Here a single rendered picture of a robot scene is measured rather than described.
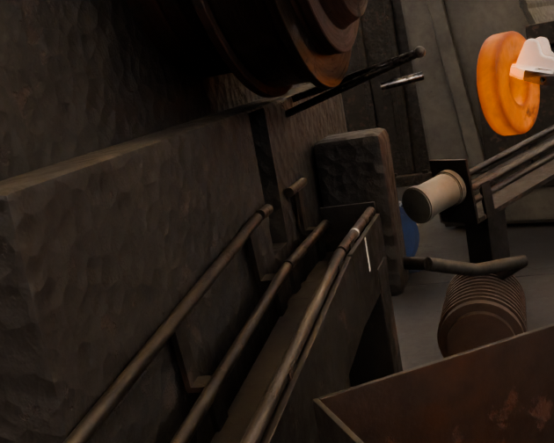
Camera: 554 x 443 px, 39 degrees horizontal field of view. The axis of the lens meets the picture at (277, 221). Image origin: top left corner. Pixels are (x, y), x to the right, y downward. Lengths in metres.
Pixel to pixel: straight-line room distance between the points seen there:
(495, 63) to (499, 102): 0.06
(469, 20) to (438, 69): 0.25
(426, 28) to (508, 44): 2.43
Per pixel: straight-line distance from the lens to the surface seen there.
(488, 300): 1.18
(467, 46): 3.58
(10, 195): 0.49
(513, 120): 1.21
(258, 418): 0.56
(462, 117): 3.59
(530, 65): 1.21
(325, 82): 0.84
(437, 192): 1.22
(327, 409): 0.46
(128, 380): 0.56
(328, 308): 0.72
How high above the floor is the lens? 0.92
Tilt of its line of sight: 11 degrees down
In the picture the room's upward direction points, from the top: 10 degrees counter-clockwise
